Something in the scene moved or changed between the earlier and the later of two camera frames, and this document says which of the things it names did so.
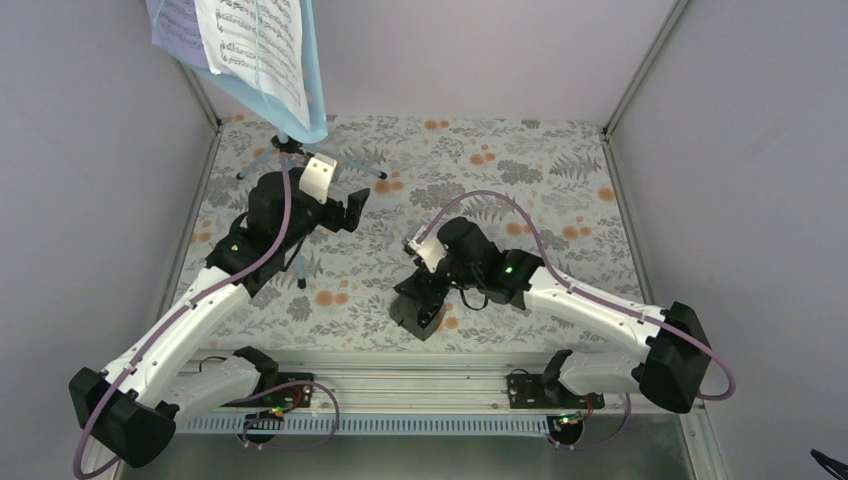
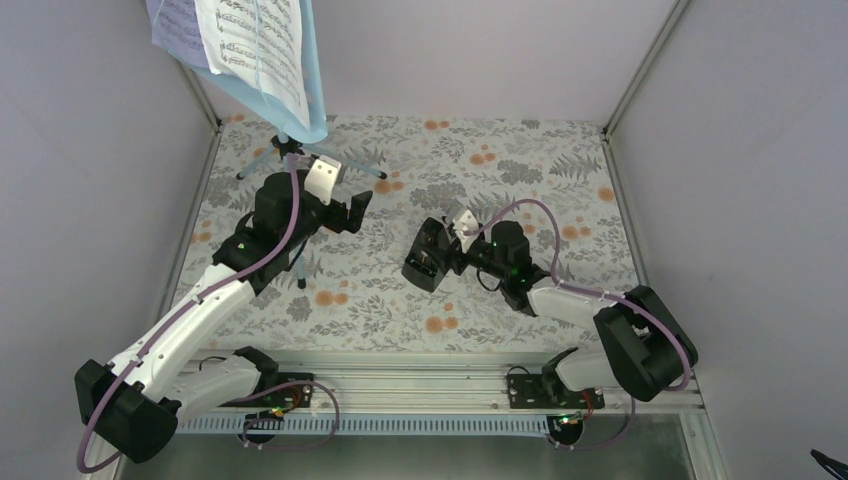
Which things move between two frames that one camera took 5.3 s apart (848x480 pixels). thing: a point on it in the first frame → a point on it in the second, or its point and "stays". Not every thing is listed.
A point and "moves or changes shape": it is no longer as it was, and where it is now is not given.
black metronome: x=422 y=319 moves or changes shape
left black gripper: x=354 y=202 stays
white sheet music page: x=261 y=43 stays
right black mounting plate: x=527 y=391 stays
